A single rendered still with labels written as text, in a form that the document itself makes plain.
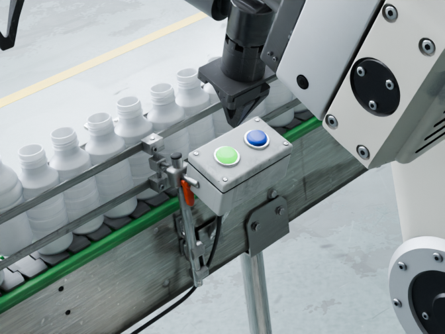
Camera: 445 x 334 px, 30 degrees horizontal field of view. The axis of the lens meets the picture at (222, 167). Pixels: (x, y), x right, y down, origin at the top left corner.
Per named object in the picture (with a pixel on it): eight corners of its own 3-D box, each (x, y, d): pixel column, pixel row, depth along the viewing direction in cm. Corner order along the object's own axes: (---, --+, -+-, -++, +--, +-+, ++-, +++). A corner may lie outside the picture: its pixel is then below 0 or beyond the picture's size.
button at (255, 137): (256, 132, 124) (257, 125, 123) (270, 144, 123) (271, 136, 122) (242, 140, 122) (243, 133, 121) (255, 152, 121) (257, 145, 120)
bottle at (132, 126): (123, 201, 133) (102, 111, 124) (133, 181, 138) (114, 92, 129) (159, 201, 132) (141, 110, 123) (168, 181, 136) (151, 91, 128)
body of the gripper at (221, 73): (195, 79, 106) (200, 32, 101) (251, 52, 112) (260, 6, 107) (228, 107, 103) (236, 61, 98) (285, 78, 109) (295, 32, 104)
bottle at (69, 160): (96, 237, 125) (73, 143, 117) (59, 235, 127) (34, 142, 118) (110, 215, 130) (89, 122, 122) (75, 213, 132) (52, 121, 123)
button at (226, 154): (226, 148, 121) (228, 142, 120) (240, 160, 120) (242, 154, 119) (211, 157, 119) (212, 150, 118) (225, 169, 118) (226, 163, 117)
